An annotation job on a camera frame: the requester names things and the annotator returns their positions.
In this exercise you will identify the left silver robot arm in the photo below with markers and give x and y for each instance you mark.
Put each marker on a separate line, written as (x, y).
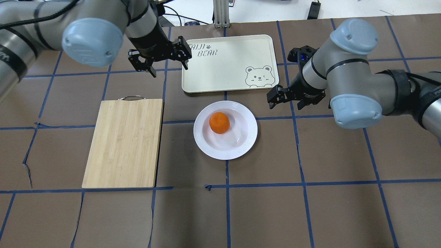
(89, 31)

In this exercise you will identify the cream bear tray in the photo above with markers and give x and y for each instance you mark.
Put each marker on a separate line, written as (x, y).
(231, 64)

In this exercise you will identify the black power adapter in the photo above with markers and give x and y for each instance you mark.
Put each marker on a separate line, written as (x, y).
(314, 10)

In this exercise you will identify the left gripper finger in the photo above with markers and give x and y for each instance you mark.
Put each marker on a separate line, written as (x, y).
(147, 68)
(184, 61)

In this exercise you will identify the white round plate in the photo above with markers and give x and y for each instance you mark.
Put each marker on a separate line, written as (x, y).
(234, 143)

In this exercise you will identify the aluminium frame post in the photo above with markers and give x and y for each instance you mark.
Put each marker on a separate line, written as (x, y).
(221, 14)

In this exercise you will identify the orange fruit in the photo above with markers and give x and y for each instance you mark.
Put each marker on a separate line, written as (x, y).
(219, 123)

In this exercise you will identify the wooden cutting board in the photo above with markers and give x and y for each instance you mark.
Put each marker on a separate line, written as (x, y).
(125, 145)

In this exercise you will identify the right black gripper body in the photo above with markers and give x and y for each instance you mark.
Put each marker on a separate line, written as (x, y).
(304, 91)

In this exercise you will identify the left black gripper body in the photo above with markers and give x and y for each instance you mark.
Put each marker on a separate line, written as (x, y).
(150, 42)

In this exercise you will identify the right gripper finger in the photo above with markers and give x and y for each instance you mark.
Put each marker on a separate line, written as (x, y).
(305, 102)
(272, 104)

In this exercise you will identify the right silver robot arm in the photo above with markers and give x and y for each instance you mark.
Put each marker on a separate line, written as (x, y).
(359, 98)

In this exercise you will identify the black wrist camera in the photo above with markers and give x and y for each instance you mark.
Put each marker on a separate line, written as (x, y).
(301, 55)

